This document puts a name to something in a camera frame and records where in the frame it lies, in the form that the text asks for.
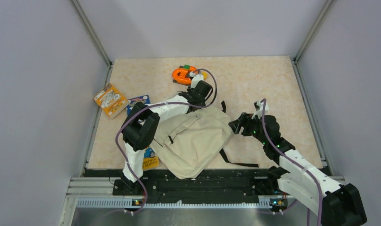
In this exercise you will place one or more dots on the orange plastic toy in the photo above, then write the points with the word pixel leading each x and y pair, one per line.
pixel 181 75

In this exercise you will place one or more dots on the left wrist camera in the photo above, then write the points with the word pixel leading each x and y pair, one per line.
pixel 195 78

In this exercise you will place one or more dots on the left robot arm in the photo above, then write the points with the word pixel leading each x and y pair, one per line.
pixel 140 127

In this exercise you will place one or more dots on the yellow treehouse book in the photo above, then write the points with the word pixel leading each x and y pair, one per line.
pixel 150 160

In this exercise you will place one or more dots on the aluminium frame rail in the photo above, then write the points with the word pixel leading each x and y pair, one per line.
pixel 100 81
pixel 304 76

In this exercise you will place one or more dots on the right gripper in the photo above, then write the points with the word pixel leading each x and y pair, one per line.
pixel 245 120

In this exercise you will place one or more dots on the yellow toy block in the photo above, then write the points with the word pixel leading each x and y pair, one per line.
pixel 205 75

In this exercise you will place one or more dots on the orange book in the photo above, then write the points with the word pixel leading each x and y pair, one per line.
pixel 111 101

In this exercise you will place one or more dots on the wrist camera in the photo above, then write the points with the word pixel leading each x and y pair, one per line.
pixel 261 108
pixel 195 78

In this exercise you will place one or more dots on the aluminium frame rail left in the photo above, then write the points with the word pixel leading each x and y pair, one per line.
pixel 100 81

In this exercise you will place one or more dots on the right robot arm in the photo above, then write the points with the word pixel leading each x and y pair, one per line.
pixel 333 203

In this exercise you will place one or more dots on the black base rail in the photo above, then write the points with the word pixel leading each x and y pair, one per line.
pixel 211 186

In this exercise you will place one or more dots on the aluminium frame rail right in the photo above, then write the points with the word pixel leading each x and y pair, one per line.
pixel 304 76

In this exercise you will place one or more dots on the cream canvas backpack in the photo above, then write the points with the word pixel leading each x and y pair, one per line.
pixel 187 143

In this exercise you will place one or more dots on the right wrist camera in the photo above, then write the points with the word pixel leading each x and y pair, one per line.
pixel 261 108

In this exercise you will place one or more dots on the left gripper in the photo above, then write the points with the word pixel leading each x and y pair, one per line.
pixel 189 90

